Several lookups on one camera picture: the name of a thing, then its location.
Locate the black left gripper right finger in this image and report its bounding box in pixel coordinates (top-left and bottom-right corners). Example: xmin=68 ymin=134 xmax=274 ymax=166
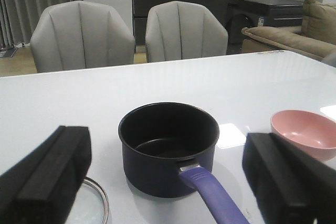
xmin=242 ymin=133 xmax=335 ymax=223

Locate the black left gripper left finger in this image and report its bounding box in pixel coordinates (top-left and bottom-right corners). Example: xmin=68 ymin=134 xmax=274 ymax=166
xmin=1 ymin=126 xmax=92 ymax=223

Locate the glass lid with blue knob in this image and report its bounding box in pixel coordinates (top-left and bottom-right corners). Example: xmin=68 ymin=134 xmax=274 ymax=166
xmin=65 ymin=177 xmax=109 ymax=224

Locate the pink plastic bowl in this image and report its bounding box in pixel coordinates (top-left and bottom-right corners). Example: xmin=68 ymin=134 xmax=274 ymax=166
xmin=270 ymin=110 xmax=335 ymax=161

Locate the tan sofa cushion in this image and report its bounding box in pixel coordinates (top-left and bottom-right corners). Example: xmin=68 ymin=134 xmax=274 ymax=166
xmin=241 ymin=0 xmax=335 ymax=61

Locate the left grey upholstered chair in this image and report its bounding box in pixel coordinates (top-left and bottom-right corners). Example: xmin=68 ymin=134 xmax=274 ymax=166
xmin=30 ymin=1 xmax=135 ymax=73

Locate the grey upholstered chair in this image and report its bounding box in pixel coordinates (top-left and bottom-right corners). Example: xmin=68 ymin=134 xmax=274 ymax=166
xmin=30 ymin=1 xmax=135 ymax=73
xmin=145 ymin=1 xmax=228 ymax=62

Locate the dark side table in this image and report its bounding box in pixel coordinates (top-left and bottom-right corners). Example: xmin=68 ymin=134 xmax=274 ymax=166
xmin=225 ymin=0 xmax=303 ymax=44

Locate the right grey upholstered chair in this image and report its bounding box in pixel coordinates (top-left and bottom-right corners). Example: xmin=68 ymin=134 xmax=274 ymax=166
xmin=145 ymin=1 xmax=228 ymax=62

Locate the dark blue saucepan purple handle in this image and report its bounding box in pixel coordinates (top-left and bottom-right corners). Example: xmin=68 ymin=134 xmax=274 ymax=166
xmin=118 ymin=102 xmax=247 ymax=223

